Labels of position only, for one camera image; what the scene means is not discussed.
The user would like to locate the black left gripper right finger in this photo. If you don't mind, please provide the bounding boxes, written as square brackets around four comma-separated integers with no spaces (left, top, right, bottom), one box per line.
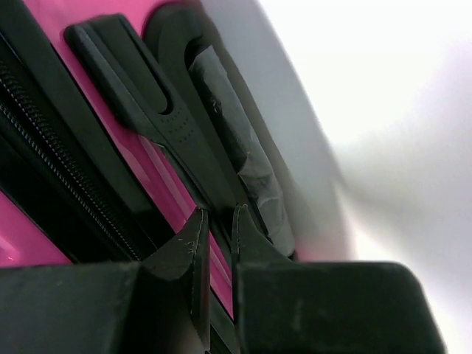
[232,206,445,353]

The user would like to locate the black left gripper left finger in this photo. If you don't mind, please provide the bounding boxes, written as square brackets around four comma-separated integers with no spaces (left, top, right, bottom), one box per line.
[1,209,210,353]

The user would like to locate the pink hard-shell suitcase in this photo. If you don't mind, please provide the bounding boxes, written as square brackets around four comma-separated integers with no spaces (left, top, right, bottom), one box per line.
[0,0,351,354]

